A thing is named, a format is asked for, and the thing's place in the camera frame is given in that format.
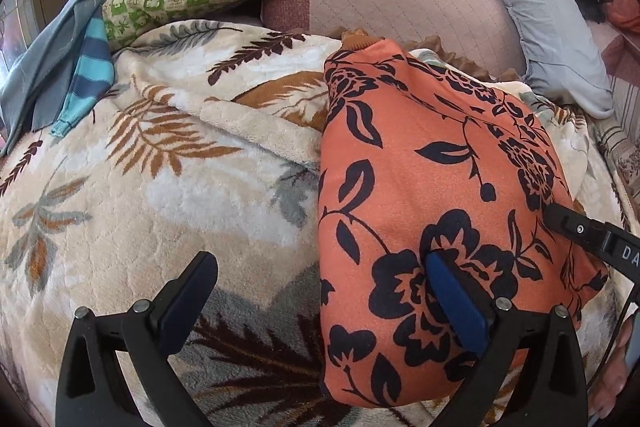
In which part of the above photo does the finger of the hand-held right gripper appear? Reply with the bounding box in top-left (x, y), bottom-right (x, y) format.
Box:
top-left (544, 203), bottom-right (609, 259)

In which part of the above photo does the patterned bedsheet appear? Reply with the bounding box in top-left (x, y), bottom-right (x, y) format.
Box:
top-left (587, 22), bottom-right (640, 202)

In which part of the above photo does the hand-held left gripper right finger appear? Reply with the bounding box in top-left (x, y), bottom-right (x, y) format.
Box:
top-left (425, 249), bottom-right (588, 427)

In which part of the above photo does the stained glass window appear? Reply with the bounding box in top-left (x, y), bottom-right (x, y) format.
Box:
top-left (0, 0), bottom-right (31, 72)

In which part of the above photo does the blue striped knit sweater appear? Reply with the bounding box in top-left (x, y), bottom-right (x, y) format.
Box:
top-left (50, 18), bottom-right (116, 138)

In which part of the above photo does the grey-blue knit sweater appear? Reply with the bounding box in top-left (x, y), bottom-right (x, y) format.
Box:
top-left (0, 0), bottom-right (188, 158)

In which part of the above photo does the orange floral garment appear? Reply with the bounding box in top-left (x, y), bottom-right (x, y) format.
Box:
top-left (317, 29), bottom-right (611, 408)

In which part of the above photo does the person's right hand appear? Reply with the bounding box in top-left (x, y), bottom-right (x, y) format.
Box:
top-left (590, 317), bottom-right (640, 419)

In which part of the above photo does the red cloth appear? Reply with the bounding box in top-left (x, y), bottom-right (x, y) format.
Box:
top-left (602, 0), bottom-right (640, 35)

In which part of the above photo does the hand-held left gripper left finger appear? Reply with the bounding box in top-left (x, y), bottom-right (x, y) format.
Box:
top-left (55, 251), bottom-right (219, 427)

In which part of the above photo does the cream leaf-print fleece blanket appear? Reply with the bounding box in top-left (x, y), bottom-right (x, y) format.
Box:
top-left (0, 19), bottom-right (636, 427)

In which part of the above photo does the grey ruffled pillow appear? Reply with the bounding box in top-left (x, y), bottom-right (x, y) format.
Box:
top-left (444, 0), bottom-right (616, 120)

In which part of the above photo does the black cable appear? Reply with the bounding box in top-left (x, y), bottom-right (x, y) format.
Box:
top-left (590, 292), bottom-right (633, 390)

